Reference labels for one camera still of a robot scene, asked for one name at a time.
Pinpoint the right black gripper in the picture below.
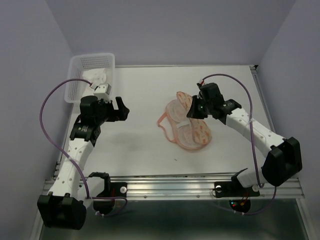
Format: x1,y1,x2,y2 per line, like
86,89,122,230
185,95,213,120

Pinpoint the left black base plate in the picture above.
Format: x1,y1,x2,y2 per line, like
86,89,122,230
88,181,128,198

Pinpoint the purple cable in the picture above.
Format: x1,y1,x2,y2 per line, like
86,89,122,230
40,78,128,218
199,73,278,216

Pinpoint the aluminium mounting rail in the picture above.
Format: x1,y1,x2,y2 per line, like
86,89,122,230
41,172,306,201

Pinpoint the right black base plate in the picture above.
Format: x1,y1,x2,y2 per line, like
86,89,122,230
213,181,260,198

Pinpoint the white perforated plastic basket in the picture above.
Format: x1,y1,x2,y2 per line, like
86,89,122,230
64,53,116,104

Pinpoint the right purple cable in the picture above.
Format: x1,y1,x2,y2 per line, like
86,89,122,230
199,73,278,216

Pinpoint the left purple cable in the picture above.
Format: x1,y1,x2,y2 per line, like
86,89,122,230
40,78,128,218

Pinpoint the white bra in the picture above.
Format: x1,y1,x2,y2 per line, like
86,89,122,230
82,68,113,86

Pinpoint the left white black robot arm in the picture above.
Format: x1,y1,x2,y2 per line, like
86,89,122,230
37,95,130,230

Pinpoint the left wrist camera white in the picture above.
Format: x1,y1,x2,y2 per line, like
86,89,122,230
93,83,112,102

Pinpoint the floral mesh laundry bag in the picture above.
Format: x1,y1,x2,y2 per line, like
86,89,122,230
157,91,212,151

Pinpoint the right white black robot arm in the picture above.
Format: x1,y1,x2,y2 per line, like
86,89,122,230
186,83,303,195

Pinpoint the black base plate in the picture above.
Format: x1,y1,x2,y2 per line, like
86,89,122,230
213,181,260,198
88,181,128,198

